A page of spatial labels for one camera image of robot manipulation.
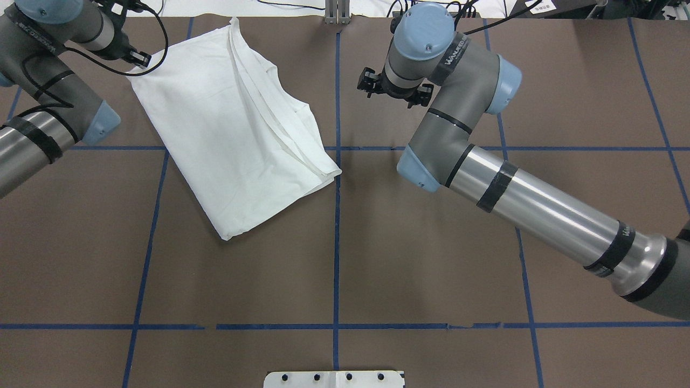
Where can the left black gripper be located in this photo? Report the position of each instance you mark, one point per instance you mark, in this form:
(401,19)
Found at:
(116,50)

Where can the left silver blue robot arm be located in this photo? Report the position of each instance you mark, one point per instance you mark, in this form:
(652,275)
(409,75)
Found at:
(68,111)

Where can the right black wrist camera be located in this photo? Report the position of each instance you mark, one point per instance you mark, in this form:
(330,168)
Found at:
(370,82)

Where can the white long-sleeve printed shirt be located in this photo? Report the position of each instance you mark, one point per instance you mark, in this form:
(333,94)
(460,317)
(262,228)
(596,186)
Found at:
(247,148)

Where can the white camera mast pedestal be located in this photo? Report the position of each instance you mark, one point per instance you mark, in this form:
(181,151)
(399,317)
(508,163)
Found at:
(351,378)

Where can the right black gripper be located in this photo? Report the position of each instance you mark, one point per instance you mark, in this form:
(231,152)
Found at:
(370,81)

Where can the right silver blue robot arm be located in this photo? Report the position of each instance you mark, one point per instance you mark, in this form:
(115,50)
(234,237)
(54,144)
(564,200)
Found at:
(431,64)

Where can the aluminium frame post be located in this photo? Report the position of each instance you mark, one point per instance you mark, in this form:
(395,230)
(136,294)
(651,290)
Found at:
(337,12)

